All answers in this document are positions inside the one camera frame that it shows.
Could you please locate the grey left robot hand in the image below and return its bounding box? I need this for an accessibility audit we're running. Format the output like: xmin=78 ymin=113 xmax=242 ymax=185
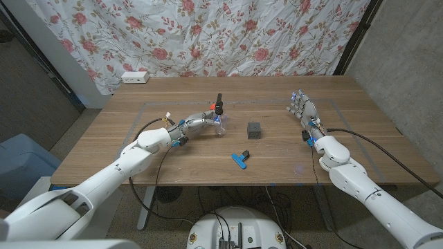
xmin=168 ymin=109 xmax=228 ymax=142

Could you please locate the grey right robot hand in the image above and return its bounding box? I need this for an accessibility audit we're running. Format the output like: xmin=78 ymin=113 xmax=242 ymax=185
xmin=286 ymin=89 xmax=326 ymax=139

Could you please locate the clear plastic spray bottle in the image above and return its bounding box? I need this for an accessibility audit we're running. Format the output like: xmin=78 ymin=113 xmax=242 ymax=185
xmin=214 ymin=113 xmax=228 ymax=136

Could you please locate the black spray bottle cap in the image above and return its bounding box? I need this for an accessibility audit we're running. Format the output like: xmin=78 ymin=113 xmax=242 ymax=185
xmin=214 ymin=93 xmax=224 ymax=116

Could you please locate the dark grey block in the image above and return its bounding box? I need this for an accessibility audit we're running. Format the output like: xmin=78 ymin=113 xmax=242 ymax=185
xmin=246 ymin=121 xmax=262 ymax=140

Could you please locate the blue and black clip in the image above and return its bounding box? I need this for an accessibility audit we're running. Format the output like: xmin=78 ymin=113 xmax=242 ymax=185
xmin=231 ymin=149 xmax=251 ymax=170

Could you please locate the black round floor object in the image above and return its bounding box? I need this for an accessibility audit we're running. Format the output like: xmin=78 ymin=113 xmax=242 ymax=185
xmin=154 ymin=185 xmax=183 ymax=204

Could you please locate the white power strip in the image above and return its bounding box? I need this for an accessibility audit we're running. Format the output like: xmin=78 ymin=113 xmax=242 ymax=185
xmin=120 ymin=71 xmax=150 ymax=84

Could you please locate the black backdrop stand pole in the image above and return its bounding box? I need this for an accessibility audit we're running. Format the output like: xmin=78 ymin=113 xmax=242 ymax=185
xmin=333 ymin=0 xmax=384 ymax=76
xmin=0 ymin=6 xmax=86 ymax=113

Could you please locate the floral backdrop cloth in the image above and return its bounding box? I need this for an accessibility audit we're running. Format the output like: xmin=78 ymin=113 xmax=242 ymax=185
xmin=26 ymin=0 xmax=372 ymax=95

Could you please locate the white table leg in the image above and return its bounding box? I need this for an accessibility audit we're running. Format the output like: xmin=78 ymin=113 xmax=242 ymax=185
xmin=136 ymin=185 xmax=156 ymax=232
xmin=313 ymin=185 xmax=336 ymax=232

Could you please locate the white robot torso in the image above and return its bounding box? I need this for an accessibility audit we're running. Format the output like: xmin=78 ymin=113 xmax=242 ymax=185
xmin=186 ymin=206 xmax=287 ymax=249

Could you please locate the blue plastic bin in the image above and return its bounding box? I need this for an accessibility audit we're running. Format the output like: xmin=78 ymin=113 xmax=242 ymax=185
xmin=0 ymin=133 xmax=62 ymax=203

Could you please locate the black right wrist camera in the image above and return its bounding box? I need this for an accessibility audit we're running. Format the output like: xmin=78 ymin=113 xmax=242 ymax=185
xmin=300 ymin=129 xmax=314 ymax=148

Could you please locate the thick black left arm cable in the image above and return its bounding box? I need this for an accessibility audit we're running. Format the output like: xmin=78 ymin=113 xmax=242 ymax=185
xmin=128 ymin=118 xmax=195 ymax=225

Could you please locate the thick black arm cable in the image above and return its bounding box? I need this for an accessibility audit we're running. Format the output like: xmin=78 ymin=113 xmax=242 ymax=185
xmin=128 ymin=118 xmax=195 ymax=225
xmin=327 ymin=127 xmax=443 ymax=200

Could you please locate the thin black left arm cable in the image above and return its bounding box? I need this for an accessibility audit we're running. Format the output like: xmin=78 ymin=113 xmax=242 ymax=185
xmin=154 ymin=145 xmax=174 ymax=212

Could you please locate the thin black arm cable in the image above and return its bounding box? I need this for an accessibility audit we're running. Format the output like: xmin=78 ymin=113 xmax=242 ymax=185
xmin=310 ymin=145 xmax=357 ymax=249
xmin=154 ymin=145 xmax=174 ymax=212

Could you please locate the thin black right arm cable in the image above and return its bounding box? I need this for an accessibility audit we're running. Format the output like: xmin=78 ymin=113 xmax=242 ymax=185
xmin=310 ymin=145 xmax=357 ymax=249

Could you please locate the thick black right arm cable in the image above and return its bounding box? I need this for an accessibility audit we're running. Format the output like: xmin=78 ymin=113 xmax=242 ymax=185
xmin=327 ymin=127 xmax=443 ymax=200

